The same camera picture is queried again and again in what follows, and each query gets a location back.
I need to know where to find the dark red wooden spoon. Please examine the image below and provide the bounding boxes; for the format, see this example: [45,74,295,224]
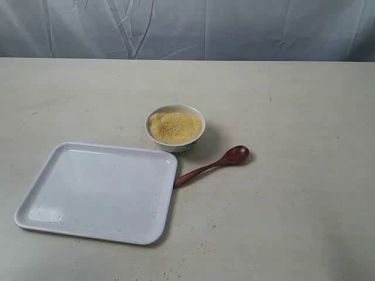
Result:
[173,146,250,189]

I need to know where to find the yellow grains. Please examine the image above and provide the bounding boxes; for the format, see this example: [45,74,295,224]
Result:
[149,112,203,145]

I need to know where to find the white ceramic bowl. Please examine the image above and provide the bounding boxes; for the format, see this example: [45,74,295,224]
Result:
[145,104,206,153]

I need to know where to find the white rectangular plastic tray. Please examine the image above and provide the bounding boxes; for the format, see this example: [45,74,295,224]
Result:
[14,142,178,245]

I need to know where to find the grey backdrop curtain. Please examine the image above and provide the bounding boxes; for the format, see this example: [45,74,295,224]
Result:
[1,1,374,61]

